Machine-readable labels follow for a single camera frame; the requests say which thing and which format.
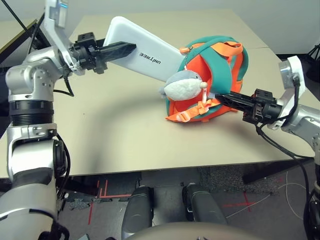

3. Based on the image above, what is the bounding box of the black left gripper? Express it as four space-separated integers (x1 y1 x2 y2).
72 31 137 75

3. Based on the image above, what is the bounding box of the thin black pole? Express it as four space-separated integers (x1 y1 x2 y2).
6 0 28 32

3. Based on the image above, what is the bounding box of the grey left robot leg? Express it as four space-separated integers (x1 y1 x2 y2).
121 185 155 240

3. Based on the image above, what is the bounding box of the thin white floor cable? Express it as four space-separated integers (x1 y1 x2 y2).
226 171 311 221

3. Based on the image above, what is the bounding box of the grey robot leg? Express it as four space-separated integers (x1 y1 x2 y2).
121 185 155 240
181 182 228 226

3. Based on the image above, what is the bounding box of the black tripod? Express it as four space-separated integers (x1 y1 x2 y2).
307 42 320 81

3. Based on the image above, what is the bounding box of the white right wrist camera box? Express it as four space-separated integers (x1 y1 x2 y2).
267 55 308 131

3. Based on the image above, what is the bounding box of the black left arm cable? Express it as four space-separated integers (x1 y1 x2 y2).
53 74 75 98

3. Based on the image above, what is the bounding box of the grey carpet scrap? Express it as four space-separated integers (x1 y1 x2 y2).
69 199 97 211

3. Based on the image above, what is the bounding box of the black table frame beam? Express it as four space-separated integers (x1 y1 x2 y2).
242 158 315 186
53 176 101 198

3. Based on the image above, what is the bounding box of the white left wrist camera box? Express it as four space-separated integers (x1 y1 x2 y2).
39 0 85 77

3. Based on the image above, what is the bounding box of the teal and orange backpack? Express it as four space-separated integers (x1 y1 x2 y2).
163 35 250 124

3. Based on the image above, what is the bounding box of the beige robot torso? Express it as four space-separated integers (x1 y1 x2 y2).
129 222 253 240

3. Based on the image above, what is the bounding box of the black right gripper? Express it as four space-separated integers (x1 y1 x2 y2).
214 88 284 125

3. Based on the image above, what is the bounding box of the side table with black frame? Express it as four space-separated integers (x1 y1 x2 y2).
0 18 51 66

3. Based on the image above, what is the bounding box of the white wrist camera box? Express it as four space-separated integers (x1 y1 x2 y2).
39 0 85 77
267 55 308 131

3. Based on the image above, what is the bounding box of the grey plush fish keychain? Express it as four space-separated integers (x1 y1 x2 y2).
157 69 208 101

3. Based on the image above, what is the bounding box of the grey right robot leg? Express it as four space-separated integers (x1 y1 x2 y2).
181 182 228 226

